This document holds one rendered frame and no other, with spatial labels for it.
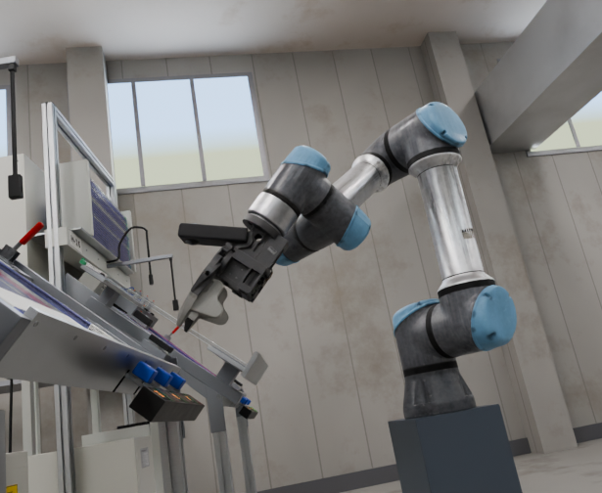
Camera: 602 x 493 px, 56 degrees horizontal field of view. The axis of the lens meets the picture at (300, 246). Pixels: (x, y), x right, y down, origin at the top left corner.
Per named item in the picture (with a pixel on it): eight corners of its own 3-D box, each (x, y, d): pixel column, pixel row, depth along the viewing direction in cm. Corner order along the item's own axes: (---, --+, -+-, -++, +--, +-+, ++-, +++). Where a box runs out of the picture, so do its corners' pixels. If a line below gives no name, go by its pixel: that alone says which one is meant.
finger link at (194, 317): (208, 347, 92) (239, 298, 92) (178, 327, 93) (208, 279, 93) (213, 345, 95) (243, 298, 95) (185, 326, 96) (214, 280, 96)
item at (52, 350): (160, 398, 116) (181, 368, 118) (-12, 377, 53) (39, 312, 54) (155, 394, 116) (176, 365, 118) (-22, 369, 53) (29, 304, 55)
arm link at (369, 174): (366, 142, 143) (249, 236, 110) (398, 120, 135) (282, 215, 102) (393, 179, 145) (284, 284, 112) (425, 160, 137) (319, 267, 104)
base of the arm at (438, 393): (458, 408, 128) (447, 364, 131) (489, 405, 114) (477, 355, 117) (395, 420, 125) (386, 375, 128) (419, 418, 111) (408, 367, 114)
